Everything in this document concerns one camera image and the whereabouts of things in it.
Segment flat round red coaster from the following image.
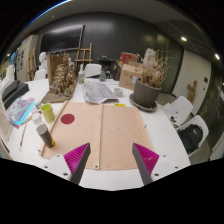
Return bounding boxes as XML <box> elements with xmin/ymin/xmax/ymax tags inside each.
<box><xmin>60</xmin><ymin>113</ymin><xmax>76</xmax><ymax>125</ymax></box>

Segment black wall screen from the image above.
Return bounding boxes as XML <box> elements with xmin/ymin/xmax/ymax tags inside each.
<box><xmin>39</xmin><ymin>24</ymin><xmax>86</xmax><ymax>54</ymax></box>

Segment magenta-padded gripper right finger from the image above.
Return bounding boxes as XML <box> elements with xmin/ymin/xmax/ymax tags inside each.
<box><xmin>131</xmin><ymin>142</ymin><xmax>183</xmax><ymax>187</ymax></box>

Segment white-capped dark-label drink bottle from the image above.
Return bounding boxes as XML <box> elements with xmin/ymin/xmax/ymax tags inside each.
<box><xmin>31</xmin><ymin>112</ymin><xmax>57</xmax><ymax>150</ymax></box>

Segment white plastic chair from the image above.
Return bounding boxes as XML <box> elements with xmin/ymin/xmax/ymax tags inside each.
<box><xmin>176</xmin><ymin>114</ymin><xmax>210</xmax><ymax>158</ymax></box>
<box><xmin>83</xmin><ymin>63</ymin><xmax>103</xmax><ymax>79</ymax></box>
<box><xmin>33</xmin><ymin>68</ymin><xmax>48</xmax><ymax>81</ymax></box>
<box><xmin>163</xmin><ymin>95</ymin><xmax>194</xmax><ymax>128</ymax></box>

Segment brown cardboard box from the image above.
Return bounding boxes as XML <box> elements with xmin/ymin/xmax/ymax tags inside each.
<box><xmin>118</xmin><ymin>63</ymin><xmax>144</xmax><ymax>92</ymax></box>

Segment wooden figure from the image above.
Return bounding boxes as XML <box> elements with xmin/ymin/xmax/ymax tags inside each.
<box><xmin>186</xmin><ymin>79</ymin><xmax>198</xmax><ymax>104</ymax></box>

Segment grey plant saucer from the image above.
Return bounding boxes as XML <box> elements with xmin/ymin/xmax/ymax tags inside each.
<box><xmin>128</xmin><ymin>93</ymin><xmax>158</xmax><ymax>113</ymax></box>

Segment white plaster figure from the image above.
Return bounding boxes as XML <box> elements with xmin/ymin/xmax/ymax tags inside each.
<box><xmin>143</xmin><ymin>48</ymin><xmax>157</xmax><ymax>66</ymax></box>

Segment grey newspaper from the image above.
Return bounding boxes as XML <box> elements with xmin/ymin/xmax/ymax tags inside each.
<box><xmin>81</xmin><ymin>79</ymin><xmax>120</xmax><ymax>105</ymax></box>

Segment beige shelf cabinet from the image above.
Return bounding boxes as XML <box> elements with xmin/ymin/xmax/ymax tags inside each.
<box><xmin>15</xmin><ymin>34</ymin><xmax>39</xmax><ymax>83</ymax></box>

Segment golden relief sculpture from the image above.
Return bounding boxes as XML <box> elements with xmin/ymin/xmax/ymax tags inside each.
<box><xmin>40</xmin><ymin>53</ymin><xmax>78</xmax><ymax>104</ymax></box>

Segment small pale cup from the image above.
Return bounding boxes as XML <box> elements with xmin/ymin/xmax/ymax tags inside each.
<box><xmin>113</xmin><ymin>87</ymin><xmax>124</xmax><ymax>98</ymax></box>

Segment black backpack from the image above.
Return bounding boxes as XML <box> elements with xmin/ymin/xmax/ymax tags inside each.
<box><xmin>177</xmin><ymin>123</ymin><xmax>204</xmax><ymax>155</ymax></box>

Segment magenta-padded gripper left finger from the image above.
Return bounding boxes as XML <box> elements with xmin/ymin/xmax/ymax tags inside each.
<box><xmin>42</xmin><ymin>142</ymin><xmax>92</xmax><ymax>186</ymax></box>

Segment black flat cases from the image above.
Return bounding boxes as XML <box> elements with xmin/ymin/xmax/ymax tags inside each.
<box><xmin>1</xmin><ymin>79</ymin><xmax>30</xmax><ymax>109</ymax></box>

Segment white canvas panel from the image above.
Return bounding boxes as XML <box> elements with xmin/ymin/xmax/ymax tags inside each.
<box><xmin>0</xmin><ymin>99</ymin><xmax>14</xmax><ymax>148</ymax></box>

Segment white green-label squeeze bottle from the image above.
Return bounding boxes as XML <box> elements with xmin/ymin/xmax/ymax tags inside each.
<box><xmin>77</xmin><ymin>63</ymin><xmax>86</xmax><ymax>85</ymax></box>

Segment dry plant in grey pot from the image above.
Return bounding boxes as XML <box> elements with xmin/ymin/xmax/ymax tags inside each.
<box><xmin>132</xmin><ymin>48</ymin><xmax>171</xmax><ymax>108</ymax></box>

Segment yellow-green mug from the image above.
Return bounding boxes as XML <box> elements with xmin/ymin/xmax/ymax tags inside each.
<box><xmin>40</xmin><ymin>102</ymin><xmax>56</xmax><ymax>124</ymax></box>

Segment red box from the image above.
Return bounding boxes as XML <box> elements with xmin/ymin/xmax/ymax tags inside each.
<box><xmin>119</xmin><ymin>51</ymin><xmax>140</xmax><ymax>66</ymax></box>

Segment thin wooden stick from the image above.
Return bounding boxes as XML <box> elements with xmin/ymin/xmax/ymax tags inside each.
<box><xmin>18</xmin><ymin>122</ymin><xmax>28</xmax><ymax>152</ymax></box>

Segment wooden easel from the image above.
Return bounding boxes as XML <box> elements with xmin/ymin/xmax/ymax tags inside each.
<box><xmin>26</xmin><ymin>48</ymin><xmax>38</xmax><ymax>81</ymax></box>
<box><xmin>73</xmin><ymin>42</ymin><xmax>94</xmax><ymax>73</ymax></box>

